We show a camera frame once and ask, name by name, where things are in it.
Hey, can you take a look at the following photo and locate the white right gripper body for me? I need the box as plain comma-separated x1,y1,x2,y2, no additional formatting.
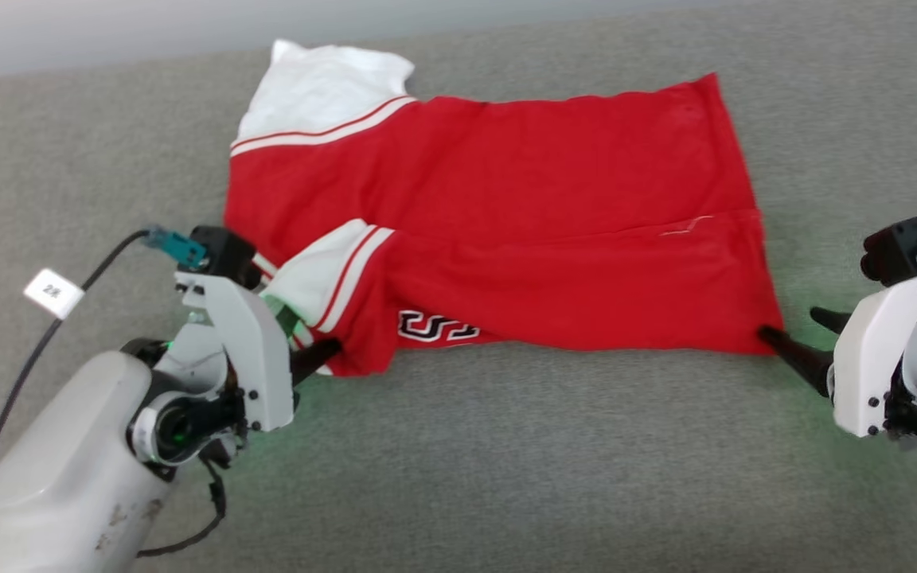
825,275,917,439

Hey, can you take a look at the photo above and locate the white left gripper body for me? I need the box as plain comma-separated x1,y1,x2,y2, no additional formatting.
154,271,297,435

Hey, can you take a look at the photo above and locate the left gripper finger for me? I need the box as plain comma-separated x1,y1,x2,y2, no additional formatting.
262,294,302,340
291,337,342,391

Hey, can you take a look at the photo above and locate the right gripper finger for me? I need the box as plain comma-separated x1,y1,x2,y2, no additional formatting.
759,325,835,396
810,306,853,335

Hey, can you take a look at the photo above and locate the red white sports jersey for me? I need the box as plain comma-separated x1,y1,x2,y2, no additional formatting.
224,40,786,376

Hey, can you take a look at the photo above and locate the grey fabric sofa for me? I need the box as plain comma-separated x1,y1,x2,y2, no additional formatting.
0,0,917,573

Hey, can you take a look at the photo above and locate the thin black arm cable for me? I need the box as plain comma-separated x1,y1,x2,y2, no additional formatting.
136,454,227,558

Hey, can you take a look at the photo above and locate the white cable label tag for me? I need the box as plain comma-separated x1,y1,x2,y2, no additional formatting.
23,268,85,321

